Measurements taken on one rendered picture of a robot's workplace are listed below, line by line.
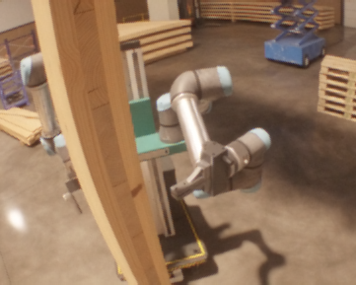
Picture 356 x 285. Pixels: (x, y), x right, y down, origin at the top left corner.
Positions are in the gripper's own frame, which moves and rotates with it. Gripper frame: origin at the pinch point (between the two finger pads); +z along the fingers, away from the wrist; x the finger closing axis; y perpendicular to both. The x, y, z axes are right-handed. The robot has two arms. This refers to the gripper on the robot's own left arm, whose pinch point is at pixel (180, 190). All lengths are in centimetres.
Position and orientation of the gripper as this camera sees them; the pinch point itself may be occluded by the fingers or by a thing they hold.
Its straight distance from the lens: 67.3
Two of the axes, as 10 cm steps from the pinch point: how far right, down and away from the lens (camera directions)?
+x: 0.9, 8.4, 5.4
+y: 6.1, 3.8, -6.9
